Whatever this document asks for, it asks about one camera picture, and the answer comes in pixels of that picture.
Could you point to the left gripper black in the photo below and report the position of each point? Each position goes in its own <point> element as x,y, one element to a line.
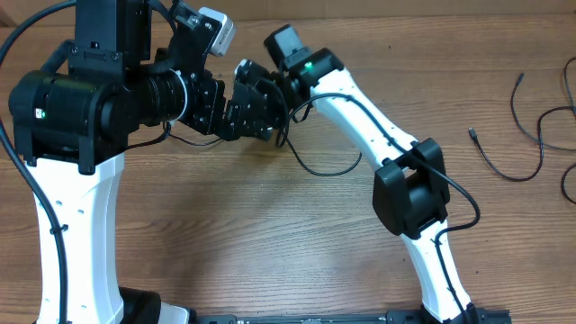
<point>237,126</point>

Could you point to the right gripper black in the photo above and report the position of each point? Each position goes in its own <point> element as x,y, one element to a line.
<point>283,120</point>

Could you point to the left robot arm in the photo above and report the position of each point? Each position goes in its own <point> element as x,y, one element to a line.
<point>130,64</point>

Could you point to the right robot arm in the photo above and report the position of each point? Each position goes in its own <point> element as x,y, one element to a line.
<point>410,188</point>

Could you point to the cardboard backdrop panel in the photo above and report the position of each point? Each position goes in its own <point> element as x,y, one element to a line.
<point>250,10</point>

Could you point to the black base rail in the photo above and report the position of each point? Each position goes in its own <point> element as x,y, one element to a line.
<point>351,318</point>

